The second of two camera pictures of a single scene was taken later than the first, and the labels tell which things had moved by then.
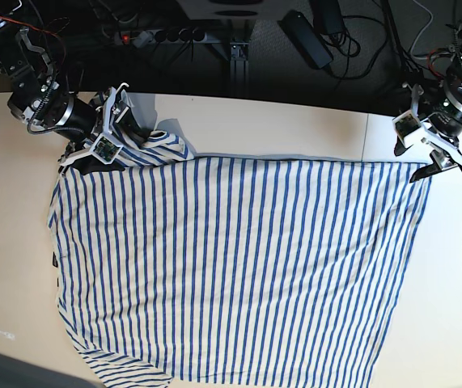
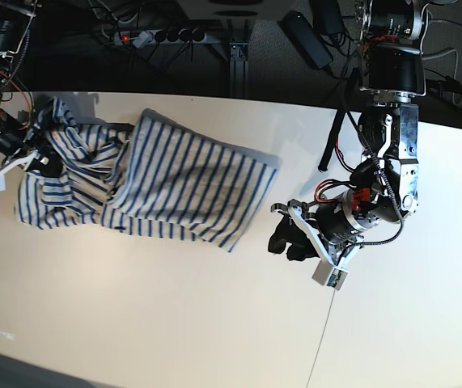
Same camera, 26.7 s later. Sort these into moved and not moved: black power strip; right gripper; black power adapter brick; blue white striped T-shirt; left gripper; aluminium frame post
Moved: blue white striped T-shirt; right gripper; left gripper
Not moved: black power strip; aluminium frame post; black power adapter brick
